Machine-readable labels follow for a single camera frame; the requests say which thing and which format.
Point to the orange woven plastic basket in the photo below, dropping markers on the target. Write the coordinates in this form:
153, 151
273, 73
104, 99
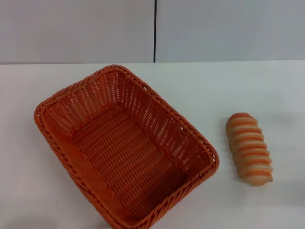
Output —
124, 152

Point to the orange striped bread roll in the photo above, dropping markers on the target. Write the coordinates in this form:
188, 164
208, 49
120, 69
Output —
249, 149

